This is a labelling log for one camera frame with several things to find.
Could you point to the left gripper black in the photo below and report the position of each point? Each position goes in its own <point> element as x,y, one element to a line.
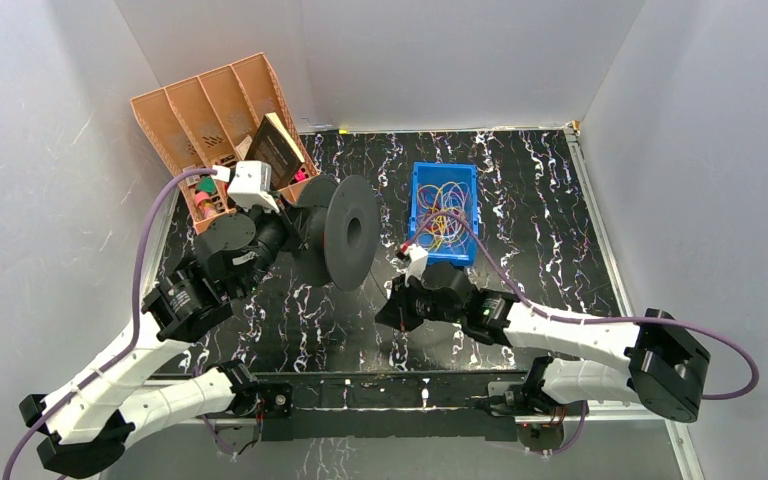
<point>292,221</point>

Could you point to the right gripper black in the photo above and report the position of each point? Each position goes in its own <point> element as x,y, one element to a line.
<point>394,315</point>

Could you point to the grey cable spool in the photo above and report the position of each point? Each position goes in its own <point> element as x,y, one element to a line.
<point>340,228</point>

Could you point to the blue plastic bin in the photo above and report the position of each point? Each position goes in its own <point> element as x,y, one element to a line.
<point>444,211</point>

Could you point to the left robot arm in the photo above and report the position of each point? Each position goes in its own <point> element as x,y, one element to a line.
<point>88,424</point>

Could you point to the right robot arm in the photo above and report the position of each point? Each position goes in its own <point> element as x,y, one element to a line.
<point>654,362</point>

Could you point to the black book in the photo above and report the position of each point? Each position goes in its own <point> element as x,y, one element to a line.
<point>273,145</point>

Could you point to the orange desk organizer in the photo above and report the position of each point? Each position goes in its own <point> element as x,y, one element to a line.
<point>200,121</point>

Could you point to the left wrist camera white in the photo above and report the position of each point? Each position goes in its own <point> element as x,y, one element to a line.
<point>250,186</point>

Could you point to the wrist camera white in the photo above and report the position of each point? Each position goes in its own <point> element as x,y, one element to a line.
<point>415,257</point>
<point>250,186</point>

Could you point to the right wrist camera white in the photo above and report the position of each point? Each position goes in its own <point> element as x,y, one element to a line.
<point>415,257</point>

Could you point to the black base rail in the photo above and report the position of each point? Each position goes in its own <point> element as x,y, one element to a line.
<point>421,404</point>

